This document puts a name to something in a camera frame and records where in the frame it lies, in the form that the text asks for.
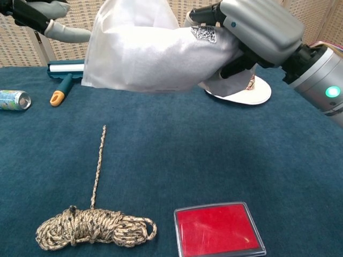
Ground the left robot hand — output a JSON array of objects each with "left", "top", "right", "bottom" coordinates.
[{"left": 0, "top": 0, "right": 92, "bottom": 43}]

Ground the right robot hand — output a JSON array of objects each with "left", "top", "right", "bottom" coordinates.
[{"left": 187, "top": 0, "right": 305, "bottom": 80}]

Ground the frosted translucent plastic bag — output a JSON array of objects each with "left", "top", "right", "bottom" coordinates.
[{"left": 81, "top": 0, "right": 256, "bottom": 97}]

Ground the woven rattan folding screen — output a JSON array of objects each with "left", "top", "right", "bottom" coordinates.
[{"left": 0, "top": 0, "right": 343, "bottom": 67}]

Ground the white round plate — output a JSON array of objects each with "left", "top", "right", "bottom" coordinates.
[{"left": 203, "top": 75, "right": 272, "bottom": 105}]

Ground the green lint roller orange tip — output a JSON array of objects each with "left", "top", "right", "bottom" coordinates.
[{"left": 47, "top": 61, "right": 85, "bottom": 108}]

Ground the light green drink can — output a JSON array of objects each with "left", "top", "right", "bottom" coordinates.
[{"left": 0, "top": 89, "right": 32, "bottom": 111}]

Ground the red ink pad clear case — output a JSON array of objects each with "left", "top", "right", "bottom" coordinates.
[{"left": 173, "top": 201, "right": 267, "bottom": 257}]

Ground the tan speckled rope bundle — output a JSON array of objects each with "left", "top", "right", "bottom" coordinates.
[{"left": 35, "top": 124, "right": 158, "bottom": 252}]

